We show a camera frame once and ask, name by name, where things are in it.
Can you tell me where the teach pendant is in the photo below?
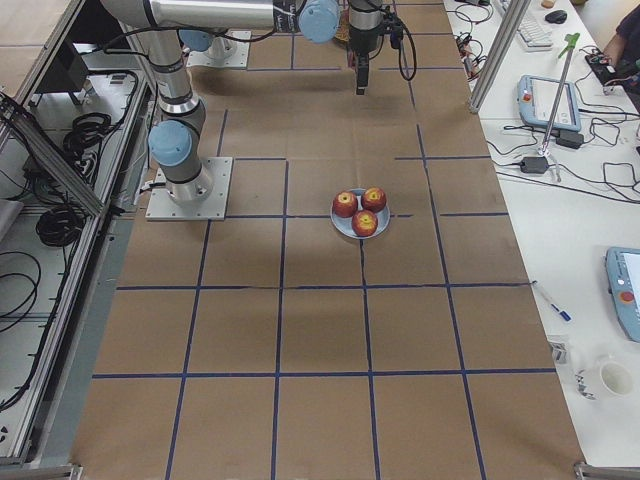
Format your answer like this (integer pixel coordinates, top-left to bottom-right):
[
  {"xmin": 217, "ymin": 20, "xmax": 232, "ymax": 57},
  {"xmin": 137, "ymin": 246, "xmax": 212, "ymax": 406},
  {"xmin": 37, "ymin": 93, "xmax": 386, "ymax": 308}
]
[
  {"xmin": 517, "ymin": 75, "xmax": 582, "ymax": 132},
  {"xmin": 605, "ymin": 247, "xmax": 640, "ymax": 343}
]

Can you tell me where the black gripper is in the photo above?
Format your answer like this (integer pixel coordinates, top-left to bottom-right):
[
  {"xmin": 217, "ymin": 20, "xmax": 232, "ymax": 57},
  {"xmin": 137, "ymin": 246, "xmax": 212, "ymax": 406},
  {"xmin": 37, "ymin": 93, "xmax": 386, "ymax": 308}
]
[{"xmin": 347, "ymin": 47, "xmax": 370, "ymax": 96}]

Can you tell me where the red apple on plate side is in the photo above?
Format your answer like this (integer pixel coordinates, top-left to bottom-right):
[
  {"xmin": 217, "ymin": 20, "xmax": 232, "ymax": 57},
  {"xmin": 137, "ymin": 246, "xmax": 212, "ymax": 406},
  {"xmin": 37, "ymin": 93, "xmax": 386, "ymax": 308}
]
[{"xmin": 332, "ymin": 191, "xmax": 358, "ymax": 218}]

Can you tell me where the black power adapter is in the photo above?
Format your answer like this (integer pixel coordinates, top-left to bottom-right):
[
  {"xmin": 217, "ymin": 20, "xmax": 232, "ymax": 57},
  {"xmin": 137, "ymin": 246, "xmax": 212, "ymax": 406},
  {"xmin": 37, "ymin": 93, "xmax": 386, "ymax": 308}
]
[{"xmin": 519, "ymin": 156, "xmax": 549, "ymax": 174}]

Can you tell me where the blue white pen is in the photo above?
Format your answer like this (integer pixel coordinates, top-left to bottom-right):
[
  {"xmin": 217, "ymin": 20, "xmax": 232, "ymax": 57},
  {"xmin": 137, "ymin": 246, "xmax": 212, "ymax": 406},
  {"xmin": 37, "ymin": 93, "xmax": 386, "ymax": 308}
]
[{"xmin": 531, "ymin": 280, "xmax": 572, "ymax": 322}]

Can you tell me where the teach pendant near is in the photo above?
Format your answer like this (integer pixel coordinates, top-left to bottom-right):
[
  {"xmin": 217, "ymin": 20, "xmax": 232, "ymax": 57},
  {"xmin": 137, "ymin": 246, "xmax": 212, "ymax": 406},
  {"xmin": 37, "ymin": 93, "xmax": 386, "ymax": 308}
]
[{"xmin": 605, "ymin": 247, "xmax": 640, "ymax": 343}]

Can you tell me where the aluminium frame post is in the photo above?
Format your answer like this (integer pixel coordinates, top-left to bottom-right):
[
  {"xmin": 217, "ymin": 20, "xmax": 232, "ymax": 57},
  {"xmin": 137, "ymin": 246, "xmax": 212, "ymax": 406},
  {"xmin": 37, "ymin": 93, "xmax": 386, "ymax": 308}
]
[{"xmin": 468, "ymin": 0, "xmax": 530, "ymax": 114}]

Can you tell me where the red apple on plate back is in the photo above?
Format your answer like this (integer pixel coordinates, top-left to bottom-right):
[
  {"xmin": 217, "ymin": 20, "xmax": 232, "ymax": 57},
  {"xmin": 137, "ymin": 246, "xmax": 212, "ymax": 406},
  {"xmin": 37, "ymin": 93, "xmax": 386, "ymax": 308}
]
[{"xmin": 360, "ymin": 187, "xmax": 387, "ymax": 213}]

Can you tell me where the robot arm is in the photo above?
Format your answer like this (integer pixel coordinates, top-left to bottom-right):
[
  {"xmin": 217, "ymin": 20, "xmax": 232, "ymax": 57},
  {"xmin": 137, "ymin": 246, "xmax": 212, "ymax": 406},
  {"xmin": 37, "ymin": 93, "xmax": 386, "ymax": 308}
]
[
  {"xmin": 148, "ymin": 30, "xmax": 212, "ymax": 202},
  {"xmin": 102, "ymin": 1, "xmax": 403, "ymax": 106}
]

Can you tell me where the black braided cable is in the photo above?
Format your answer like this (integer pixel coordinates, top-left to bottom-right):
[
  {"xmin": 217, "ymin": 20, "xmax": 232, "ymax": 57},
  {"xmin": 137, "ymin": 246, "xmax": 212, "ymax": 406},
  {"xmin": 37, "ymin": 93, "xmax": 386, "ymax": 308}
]
[{"xmin": 377, "ymin": 4, "xmax": 418, "ymax": 81}]

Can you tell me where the white mug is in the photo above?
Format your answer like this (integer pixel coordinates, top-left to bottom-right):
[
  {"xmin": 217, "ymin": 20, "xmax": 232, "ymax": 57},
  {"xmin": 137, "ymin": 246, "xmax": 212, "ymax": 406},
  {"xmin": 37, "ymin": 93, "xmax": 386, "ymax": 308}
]
[{"xmin": 574, "ymin": 356, "xmax": 634, "ymax": 401}]

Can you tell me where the grey round plate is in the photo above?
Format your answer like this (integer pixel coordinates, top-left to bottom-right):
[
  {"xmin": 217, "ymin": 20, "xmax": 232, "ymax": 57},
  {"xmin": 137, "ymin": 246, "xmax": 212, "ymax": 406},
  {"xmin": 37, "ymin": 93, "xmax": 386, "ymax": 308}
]
[{"xmin": 331, "ymin": 188, "xmax": 390, "ymax": 239}]

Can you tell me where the teach pendant far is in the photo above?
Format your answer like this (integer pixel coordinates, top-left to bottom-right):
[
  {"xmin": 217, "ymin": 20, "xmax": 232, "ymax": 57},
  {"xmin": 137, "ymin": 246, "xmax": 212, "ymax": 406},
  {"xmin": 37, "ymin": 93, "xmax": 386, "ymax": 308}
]
[{"xmin": 517, "ymin": 75, "xmax": 582, "ymax": 132}]

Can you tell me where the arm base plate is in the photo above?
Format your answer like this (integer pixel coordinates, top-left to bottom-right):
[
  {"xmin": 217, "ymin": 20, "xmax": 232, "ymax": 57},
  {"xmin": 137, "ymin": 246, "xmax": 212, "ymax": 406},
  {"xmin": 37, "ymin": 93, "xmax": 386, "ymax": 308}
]
[
  {"xmin": 186, "ymin": 30, "xmax": 251, "ymax": 69},
  {"xmin": 146, "ymin": 157, "xmax": 233, "ymax": 221}
]

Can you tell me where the white keyboard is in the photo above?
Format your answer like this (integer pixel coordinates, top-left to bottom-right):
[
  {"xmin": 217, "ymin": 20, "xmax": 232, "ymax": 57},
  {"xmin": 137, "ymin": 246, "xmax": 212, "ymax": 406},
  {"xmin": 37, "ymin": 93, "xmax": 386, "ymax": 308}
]
[{"xmin": 516, "ymin": 13, "xmax": 554, "ymax": 52}]

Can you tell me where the red apple on plate front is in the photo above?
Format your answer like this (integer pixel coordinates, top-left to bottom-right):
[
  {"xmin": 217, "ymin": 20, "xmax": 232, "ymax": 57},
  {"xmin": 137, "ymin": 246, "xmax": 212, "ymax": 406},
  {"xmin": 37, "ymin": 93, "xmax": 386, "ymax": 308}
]
[{"xmin": 351, "ymin": 210, "xmax": 378, "ymax": 237}]

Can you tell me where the black computer mouse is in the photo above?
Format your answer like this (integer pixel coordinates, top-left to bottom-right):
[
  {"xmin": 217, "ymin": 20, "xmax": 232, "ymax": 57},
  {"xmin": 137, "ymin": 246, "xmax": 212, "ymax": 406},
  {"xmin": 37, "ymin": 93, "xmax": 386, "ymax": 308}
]
[{"xmin": 544, "ymin": 10, "xmax": 568, "ymax": 25}]

